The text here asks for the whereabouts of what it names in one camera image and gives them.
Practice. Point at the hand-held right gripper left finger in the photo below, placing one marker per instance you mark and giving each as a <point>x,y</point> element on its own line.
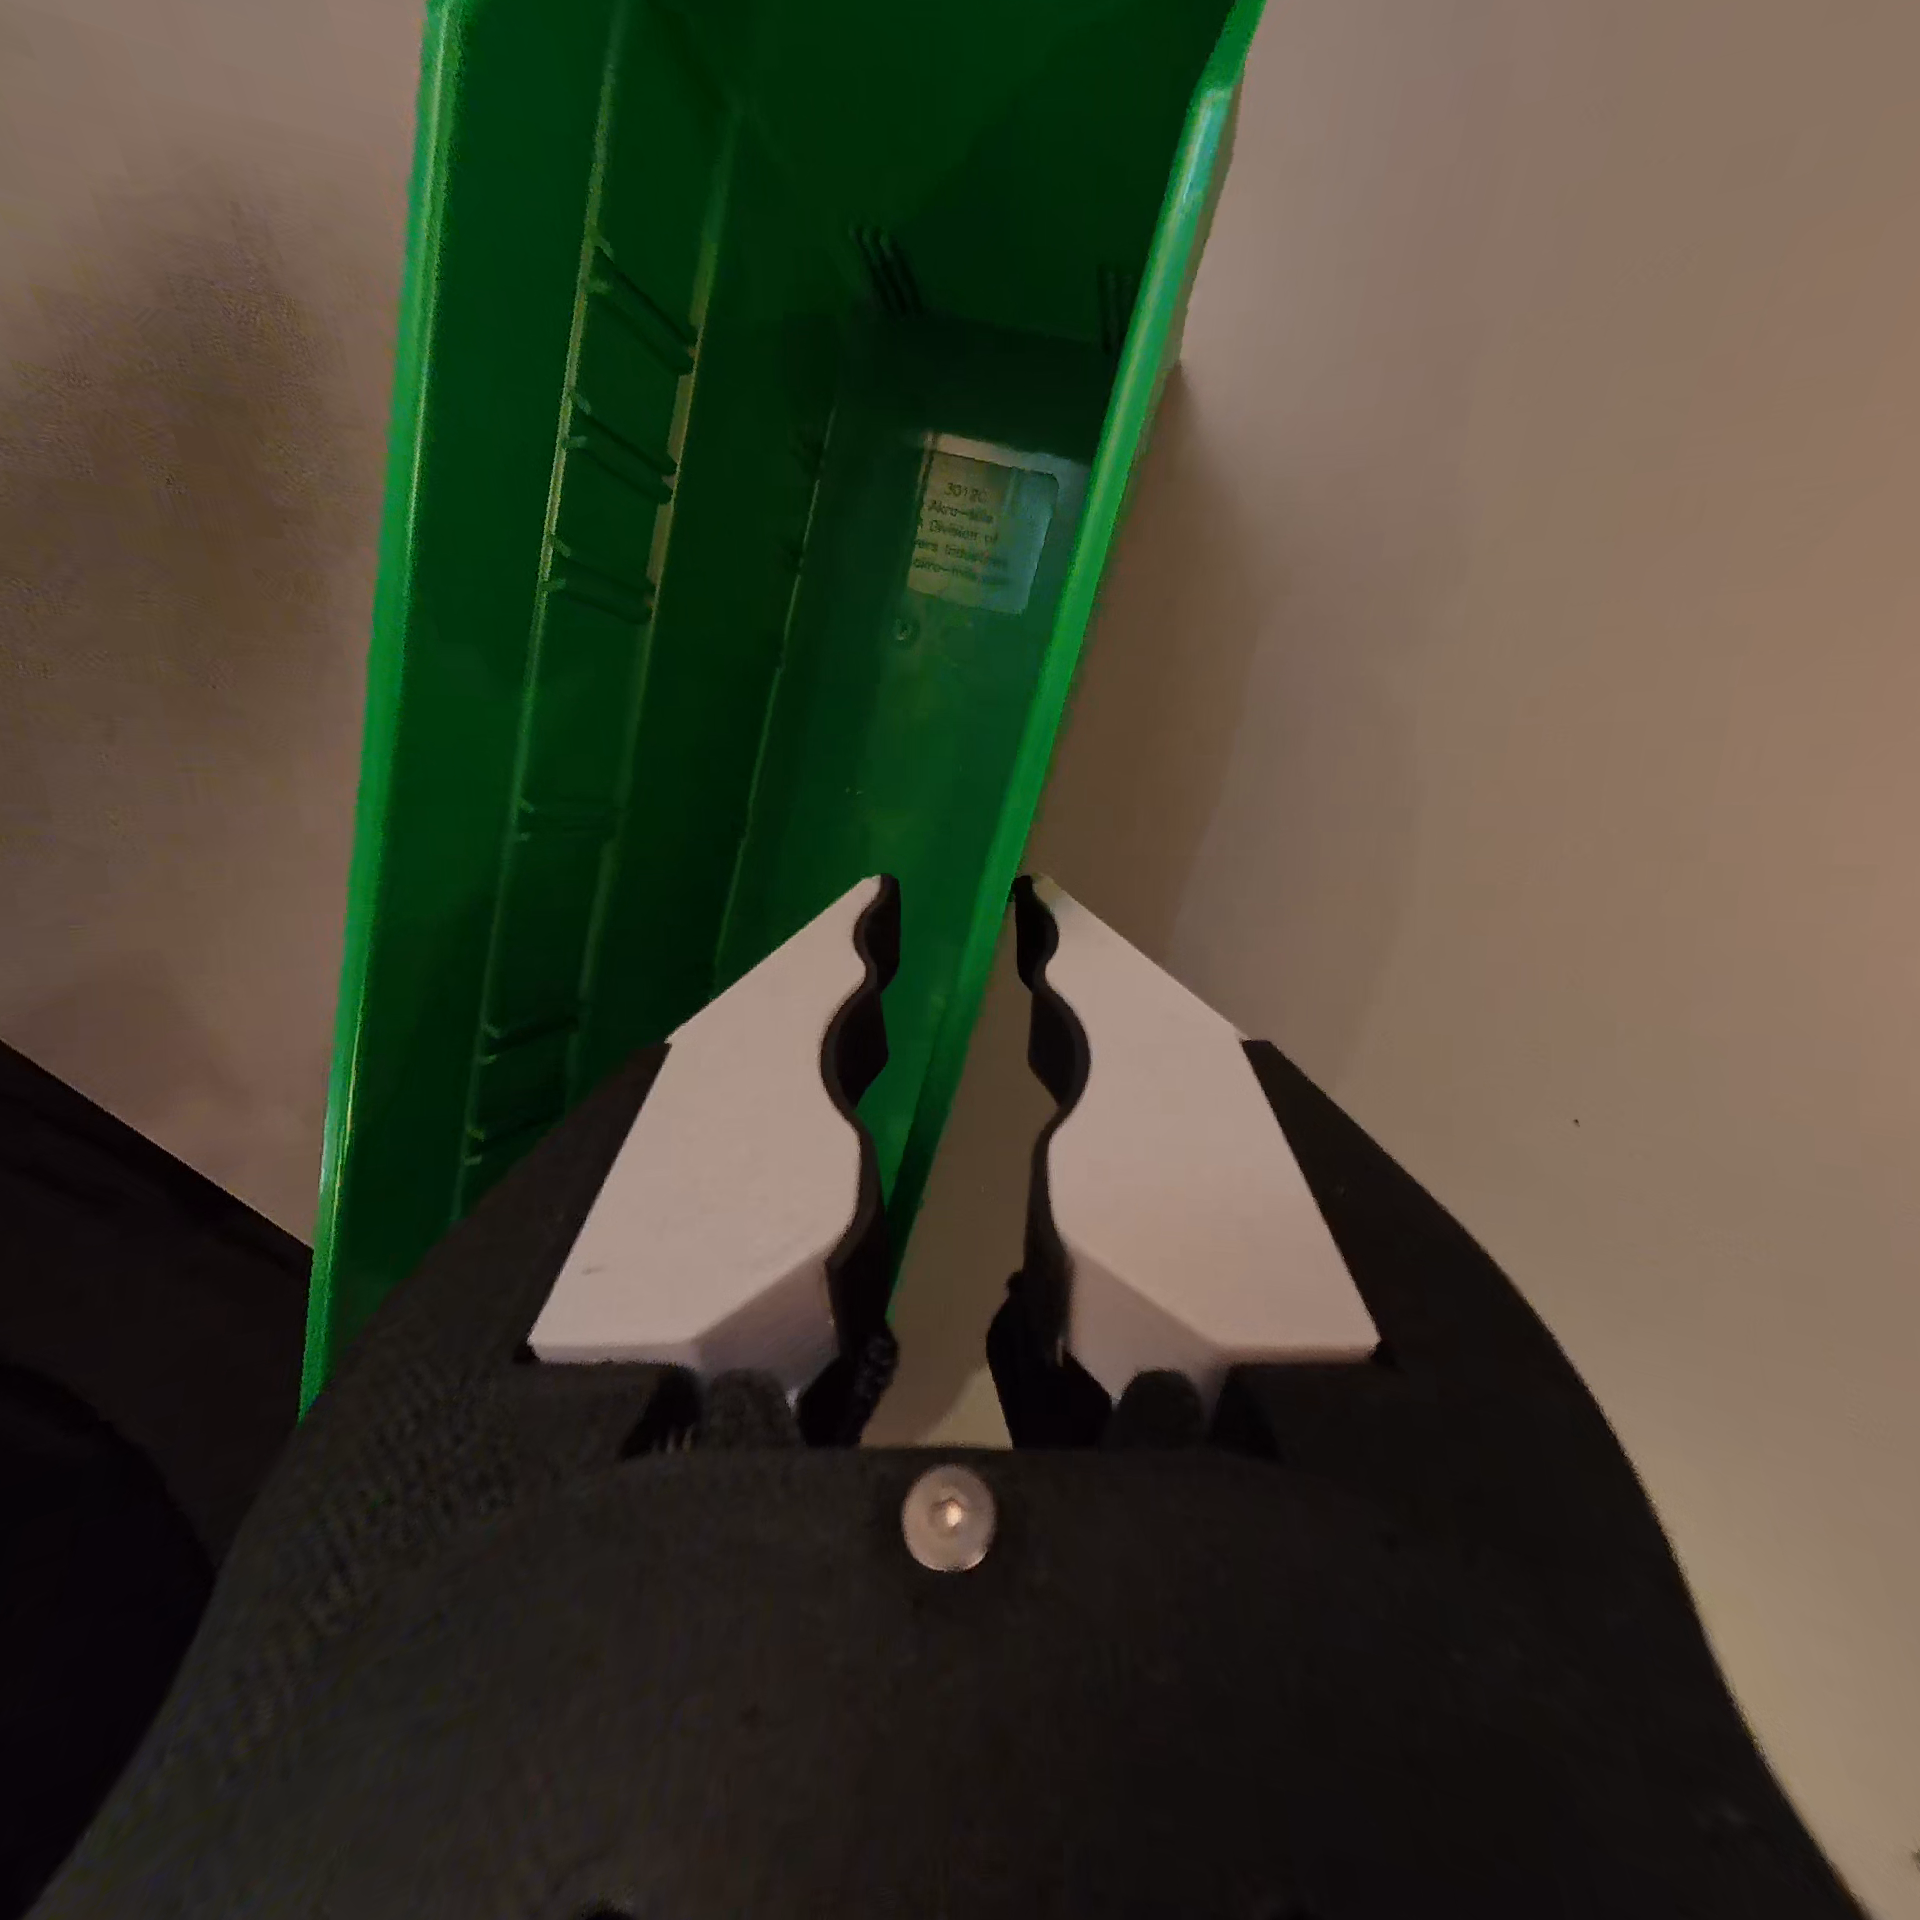
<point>721,1201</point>

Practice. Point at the green plastic bin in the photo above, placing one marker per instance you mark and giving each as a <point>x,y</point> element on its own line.
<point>721,601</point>

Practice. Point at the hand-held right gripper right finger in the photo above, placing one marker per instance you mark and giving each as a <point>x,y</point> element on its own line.
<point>1200,1201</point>

